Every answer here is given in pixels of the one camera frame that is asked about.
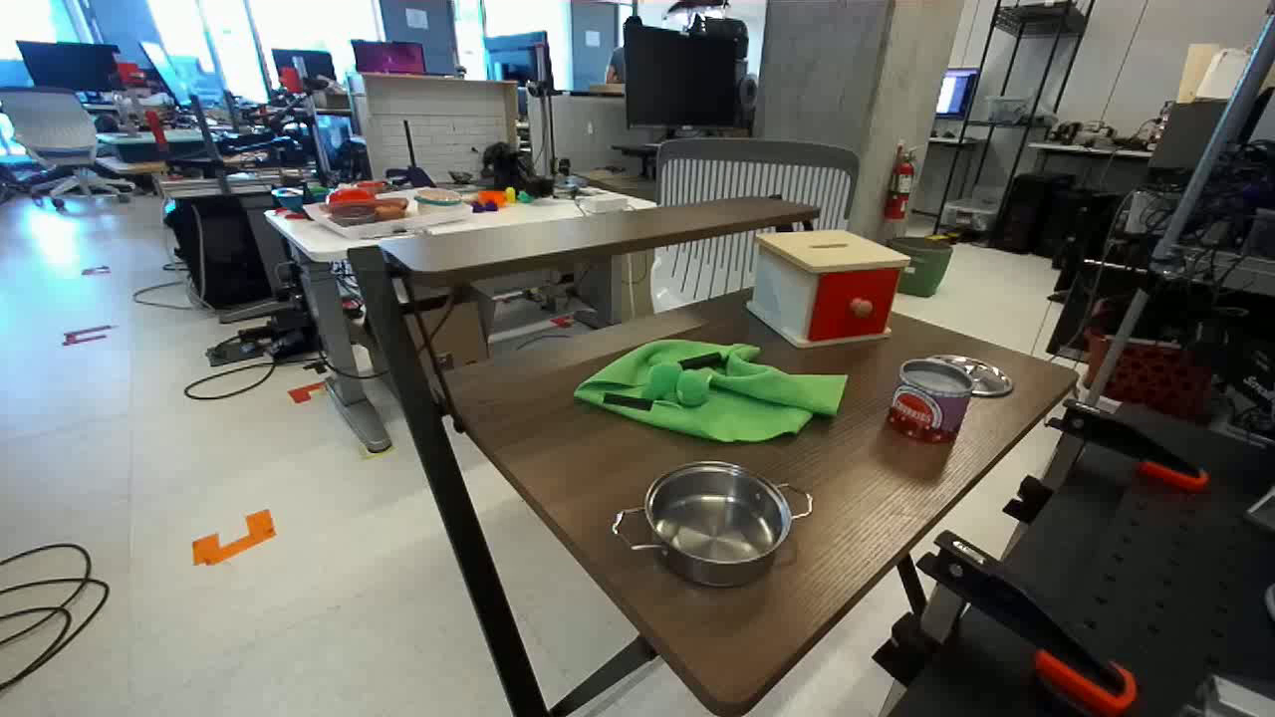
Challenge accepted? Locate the white partition panel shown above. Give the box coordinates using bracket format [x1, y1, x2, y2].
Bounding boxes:
[360, 72, 521, 186]

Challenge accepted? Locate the red fire extinguisher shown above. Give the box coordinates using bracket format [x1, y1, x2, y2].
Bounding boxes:
[879, 140, 920, 228]

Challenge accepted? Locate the white office desk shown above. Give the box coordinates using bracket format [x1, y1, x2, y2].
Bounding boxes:
[264, 184, 660, 457]

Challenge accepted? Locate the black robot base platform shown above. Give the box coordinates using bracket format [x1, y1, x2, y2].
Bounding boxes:
[879, 395, 1275, 717]

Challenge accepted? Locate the red crate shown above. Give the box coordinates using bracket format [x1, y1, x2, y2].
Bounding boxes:
[1082, 330, 1219, 428]

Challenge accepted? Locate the white swivel chair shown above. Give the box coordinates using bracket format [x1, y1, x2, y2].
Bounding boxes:
[0, 88, 145, 210]

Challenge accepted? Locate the black clamp with orange handle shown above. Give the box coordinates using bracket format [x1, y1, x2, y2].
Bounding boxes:
[1049, 398, 1217, 497]
[912, 532, 1145, 717]

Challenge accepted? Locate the grey metal stand pole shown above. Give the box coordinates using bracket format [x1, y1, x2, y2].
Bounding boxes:
[1072, 11, 1275, 404]

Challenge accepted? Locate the black floor cable loop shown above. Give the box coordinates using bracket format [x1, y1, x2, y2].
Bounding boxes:
[179, 355, 284, 407]

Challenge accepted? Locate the black shelving rack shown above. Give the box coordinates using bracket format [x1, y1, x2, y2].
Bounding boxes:
[973, 0, 1100, 230]

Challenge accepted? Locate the black metal table frame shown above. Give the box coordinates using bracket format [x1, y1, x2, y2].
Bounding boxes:
[347, 242, 932, 717]

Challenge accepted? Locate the small steel pot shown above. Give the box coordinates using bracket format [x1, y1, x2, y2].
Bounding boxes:
[608, 457, 817, 593]

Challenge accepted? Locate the black coiled floor cable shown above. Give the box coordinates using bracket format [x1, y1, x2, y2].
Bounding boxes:
[0, 540, 117, 698]

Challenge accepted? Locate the white ribbed-back office chair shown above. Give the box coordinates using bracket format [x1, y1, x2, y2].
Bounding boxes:
[648, 135, 865, 317]

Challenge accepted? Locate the orange tray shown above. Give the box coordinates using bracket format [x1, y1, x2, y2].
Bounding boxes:
[321, 179, 414, 228]

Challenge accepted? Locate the lit computer monitor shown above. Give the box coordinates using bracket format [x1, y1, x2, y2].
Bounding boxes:
[932, 63, 984, 123]

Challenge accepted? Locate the wooden box with red drawer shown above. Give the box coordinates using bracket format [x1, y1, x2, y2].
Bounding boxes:
[745, 228, 916, 350]

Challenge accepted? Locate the round steel lid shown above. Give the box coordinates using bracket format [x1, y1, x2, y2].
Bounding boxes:
[928, 350, 1016, 404]

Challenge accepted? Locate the dark computer monitor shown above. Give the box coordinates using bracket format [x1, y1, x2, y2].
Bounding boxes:
[13, 35, 125, 95]

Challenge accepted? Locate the green cloth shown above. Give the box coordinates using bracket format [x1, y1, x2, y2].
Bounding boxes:
[568, 334, 853, 451]

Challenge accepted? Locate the tin can with red label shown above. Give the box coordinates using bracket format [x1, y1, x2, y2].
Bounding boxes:
[886, 355, 977, 451]

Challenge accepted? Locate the green bin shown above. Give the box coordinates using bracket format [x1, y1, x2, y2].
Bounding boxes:
[888, 230, 955, 305]

